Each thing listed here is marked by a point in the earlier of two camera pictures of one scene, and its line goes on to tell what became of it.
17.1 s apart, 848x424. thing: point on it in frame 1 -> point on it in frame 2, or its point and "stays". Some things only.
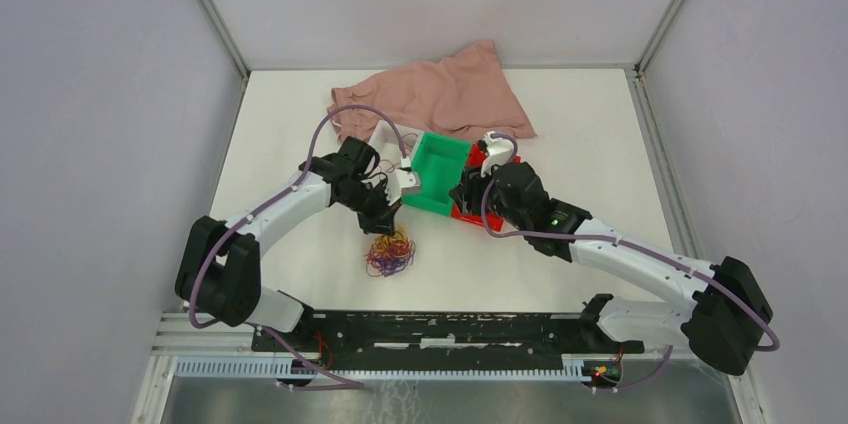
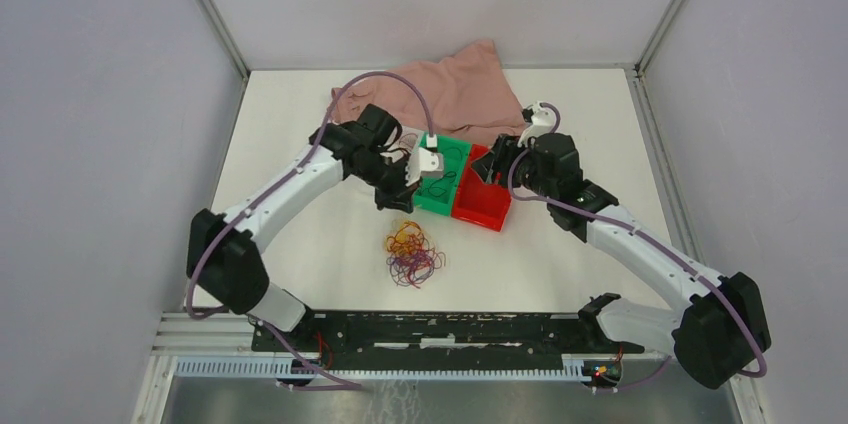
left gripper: (383, 221) -> (401, 197)
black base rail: (349, 340) stays
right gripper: (462, 195) -> (497, 160)
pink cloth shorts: (465, 92) stays
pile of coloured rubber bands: (390, 254) -> (411, 259)
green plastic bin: (440, 162) stays
